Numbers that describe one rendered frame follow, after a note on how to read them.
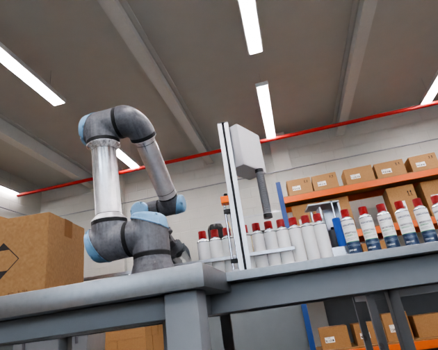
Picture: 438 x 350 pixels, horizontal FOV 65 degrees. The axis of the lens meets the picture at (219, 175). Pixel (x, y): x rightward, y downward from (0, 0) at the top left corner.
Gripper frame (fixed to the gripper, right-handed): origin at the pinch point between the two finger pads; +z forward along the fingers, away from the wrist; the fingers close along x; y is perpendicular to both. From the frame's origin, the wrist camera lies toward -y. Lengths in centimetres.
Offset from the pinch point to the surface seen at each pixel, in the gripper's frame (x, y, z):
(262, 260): -25.4, -2.2, 15.4
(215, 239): -15.7, -1.9, -2.8
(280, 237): -37.2, -1.8, 12.9
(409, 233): -77, -2, 43
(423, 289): -105, 100, 84
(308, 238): -45.4, -2.3, 20.3
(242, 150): -46, -17, -22
